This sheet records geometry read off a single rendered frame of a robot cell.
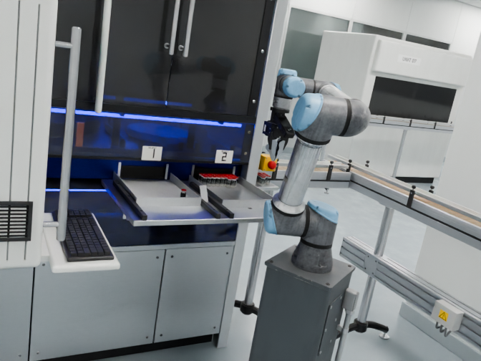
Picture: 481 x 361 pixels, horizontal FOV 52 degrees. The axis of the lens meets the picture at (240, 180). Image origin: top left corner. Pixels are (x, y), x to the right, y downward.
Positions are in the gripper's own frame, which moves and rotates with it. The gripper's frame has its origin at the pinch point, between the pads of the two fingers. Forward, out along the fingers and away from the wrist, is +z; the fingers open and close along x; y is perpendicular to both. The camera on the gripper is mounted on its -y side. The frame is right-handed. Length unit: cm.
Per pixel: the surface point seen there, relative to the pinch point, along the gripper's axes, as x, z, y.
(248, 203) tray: 7.5, 19.9, 1.6
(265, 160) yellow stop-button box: -14.9, 8.5, 29.4
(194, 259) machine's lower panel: 14, 58, 30
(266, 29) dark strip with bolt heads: -4, -50, 30
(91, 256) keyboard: 75, 28, -23
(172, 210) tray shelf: 41.2, 21.7, 0.0
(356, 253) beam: -85, 59, 27
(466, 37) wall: -708, -130, 489
